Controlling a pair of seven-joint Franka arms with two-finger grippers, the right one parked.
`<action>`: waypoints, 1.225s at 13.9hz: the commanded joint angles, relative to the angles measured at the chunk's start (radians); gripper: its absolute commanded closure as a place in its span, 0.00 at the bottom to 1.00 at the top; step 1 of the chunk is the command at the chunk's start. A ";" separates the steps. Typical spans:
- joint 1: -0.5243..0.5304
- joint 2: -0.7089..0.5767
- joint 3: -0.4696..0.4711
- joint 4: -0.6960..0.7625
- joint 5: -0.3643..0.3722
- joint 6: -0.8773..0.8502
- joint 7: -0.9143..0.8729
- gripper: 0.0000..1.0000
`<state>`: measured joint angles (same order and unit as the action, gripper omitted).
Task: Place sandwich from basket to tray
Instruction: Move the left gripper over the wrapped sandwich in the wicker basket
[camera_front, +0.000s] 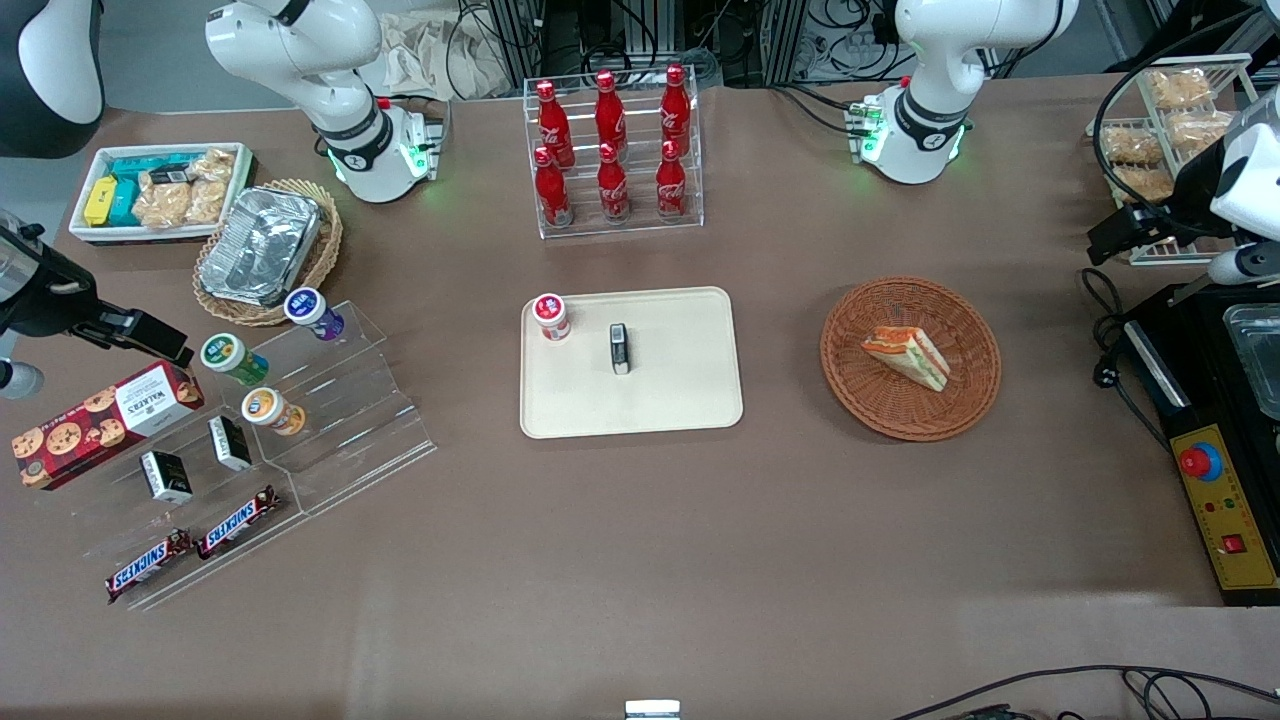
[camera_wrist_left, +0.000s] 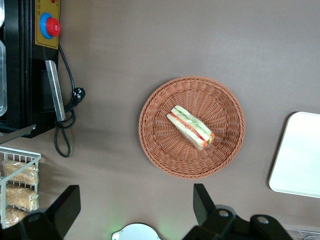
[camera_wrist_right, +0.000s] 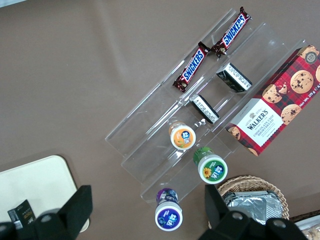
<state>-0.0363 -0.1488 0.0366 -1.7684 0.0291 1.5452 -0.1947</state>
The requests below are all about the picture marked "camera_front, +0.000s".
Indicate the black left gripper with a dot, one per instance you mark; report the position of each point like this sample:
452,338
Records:
1183,206

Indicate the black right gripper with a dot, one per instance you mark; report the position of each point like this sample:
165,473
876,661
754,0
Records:
48,298

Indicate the triangular sandwich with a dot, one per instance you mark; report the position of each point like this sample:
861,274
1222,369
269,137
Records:
905,355

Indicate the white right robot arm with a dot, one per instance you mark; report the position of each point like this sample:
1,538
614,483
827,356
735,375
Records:
300,50

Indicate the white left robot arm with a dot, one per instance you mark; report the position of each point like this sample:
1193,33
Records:
940,60

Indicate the light tan wicker basket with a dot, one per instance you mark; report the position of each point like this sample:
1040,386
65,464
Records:
325,250

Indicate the brown round wicker basket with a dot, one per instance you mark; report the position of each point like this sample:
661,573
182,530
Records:
880,400

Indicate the beige plastic tray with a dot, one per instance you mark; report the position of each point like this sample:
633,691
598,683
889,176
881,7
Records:
670,390

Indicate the clear bag of pastry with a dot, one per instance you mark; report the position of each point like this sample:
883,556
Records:
1133,143
1178,87
1140,183
1200,128

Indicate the grey metal lever bar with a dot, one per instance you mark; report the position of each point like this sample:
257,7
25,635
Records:
1190,292

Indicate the green yogurt cup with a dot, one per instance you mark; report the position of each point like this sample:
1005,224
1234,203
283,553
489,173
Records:
228,355

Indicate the red Walkers cookie box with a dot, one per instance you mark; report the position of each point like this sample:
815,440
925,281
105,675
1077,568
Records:
100,420

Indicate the clear bag of crackers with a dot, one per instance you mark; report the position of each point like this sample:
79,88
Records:
162,207
207,202
213,164

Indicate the teal snack box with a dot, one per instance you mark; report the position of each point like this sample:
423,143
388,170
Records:
145,165
125,205

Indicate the small black white carton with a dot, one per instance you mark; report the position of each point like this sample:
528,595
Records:
166,477
230,442

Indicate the yellow snack box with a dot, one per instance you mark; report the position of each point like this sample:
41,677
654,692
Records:
100,202

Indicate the orange yogurt cup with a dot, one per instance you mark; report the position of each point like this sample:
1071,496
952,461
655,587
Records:
268,408

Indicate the aluminium foil container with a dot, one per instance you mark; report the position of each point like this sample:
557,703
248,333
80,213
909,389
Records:
260,245

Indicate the purple yogurt cup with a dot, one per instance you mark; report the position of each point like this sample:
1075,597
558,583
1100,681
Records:
310,310

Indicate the black sealing machine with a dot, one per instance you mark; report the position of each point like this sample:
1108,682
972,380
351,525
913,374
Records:
1200,400

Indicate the white plastic bin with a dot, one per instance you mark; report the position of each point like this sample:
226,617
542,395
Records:
85,170

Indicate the steel pan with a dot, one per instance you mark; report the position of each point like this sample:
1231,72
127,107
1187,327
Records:
1260,360

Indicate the Snickers chocolate bar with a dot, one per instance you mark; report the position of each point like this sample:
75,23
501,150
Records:
148,566
238,522

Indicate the clear acrylic stepped stand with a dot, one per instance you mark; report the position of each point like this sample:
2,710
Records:
350,400

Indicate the red emergency stop button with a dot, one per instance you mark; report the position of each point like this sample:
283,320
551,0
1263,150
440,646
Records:
1200,461

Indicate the yellow control panel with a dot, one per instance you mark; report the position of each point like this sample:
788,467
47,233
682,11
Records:
1235,500

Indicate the beige crumpled cloth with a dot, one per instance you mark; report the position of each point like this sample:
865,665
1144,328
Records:
420,60

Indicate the red lid yogurt cup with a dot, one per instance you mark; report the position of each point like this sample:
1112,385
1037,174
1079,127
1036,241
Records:
551,315

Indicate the metal equipment rack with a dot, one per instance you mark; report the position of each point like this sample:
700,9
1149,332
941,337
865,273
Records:
750,40

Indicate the red cola bottle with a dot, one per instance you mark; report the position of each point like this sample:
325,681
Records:
612,187
552,192
671,183
675,108
610,115
553,125

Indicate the small black grey box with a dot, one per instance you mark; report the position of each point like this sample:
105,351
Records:
620,348

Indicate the clear acrylic bottle rack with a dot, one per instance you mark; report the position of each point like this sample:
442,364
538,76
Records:
640,225

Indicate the small white device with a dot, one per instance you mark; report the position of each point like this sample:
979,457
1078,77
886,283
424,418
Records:
652,710

